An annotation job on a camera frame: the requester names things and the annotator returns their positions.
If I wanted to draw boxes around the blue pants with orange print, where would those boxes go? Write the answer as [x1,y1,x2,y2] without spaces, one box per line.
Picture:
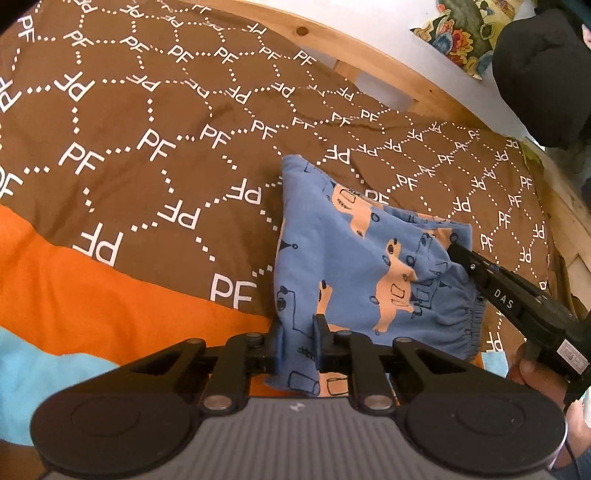
[265,154,486,398]

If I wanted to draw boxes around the person's right forearm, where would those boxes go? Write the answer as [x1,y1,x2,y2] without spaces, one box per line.
[561,397,591,480]

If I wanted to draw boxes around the floral printed cloth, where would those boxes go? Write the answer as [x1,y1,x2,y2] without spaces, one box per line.
[410,0,523,80]

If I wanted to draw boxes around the wooden bed frame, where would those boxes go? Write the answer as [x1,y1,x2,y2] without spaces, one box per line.
[256,0,591,296]

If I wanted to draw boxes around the person's right hand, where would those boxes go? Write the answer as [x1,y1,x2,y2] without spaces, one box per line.
[508,342,572,411]

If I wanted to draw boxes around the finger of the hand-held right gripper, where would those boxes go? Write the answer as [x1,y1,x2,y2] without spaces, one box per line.
[446,242,491,289]

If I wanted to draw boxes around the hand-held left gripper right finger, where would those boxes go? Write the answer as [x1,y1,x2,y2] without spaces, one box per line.
[313,314,472,412]

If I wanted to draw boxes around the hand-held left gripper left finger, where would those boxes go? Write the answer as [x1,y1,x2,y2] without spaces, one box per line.
[122,318,285,412]

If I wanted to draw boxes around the brown printed blanket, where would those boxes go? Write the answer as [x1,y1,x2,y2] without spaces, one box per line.
[0,0,555,370]

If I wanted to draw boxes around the black garment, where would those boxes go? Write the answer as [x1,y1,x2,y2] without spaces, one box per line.
[491,8,591,149]

